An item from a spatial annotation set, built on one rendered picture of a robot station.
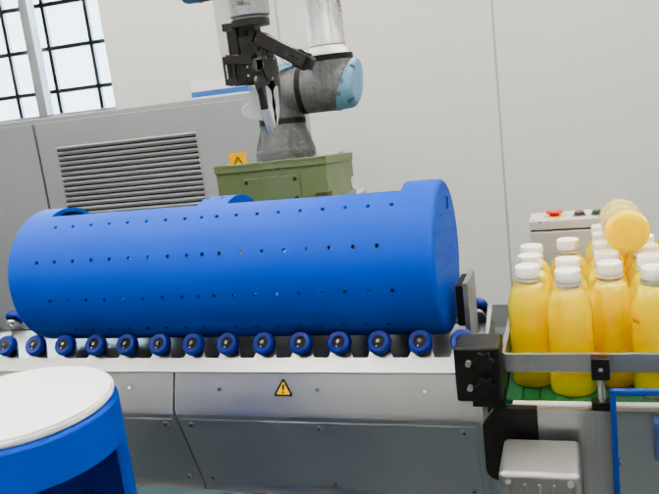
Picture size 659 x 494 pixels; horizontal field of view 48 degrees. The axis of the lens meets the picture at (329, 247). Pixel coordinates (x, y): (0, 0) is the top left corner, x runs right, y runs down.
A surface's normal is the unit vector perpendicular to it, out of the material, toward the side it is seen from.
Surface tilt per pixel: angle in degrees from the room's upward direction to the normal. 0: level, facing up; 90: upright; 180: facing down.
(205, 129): 90
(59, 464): 90
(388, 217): 47
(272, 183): 90
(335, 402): 70
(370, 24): 90
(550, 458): 0
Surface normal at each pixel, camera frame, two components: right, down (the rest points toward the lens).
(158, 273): -0.31, 0.08
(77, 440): 0.81, 0.03
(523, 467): -0.12, -0.97
